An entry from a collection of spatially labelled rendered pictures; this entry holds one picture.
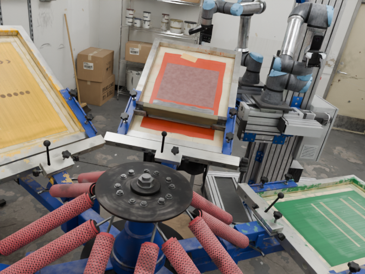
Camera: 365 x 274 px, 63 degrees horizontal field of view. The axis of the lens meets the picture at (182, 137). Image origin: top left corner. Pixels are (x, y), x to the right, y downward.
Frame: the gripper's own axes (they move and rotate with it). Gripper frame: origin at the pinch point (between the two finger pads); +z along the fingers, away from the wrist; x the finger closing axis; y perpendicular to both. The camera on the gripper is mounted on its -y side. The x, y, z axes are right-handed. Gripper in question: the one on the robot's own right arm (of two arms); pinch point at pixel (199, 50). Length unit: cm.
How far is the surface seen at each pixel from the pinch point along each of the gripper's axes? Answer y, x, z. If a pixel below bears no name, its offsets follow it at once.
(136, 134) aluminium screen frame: -21, -90, 8
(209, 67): 10.1, -29.2, -4.5
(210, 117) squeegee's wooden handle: 16, -78, -2
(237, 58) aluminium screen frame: 26.9, -22.5, -10.0
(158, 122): -11, -77, 8
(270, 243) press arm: 52, -130, 19
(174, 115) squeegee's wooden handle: -3, -77, 1
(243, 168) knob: 37, -101, 6
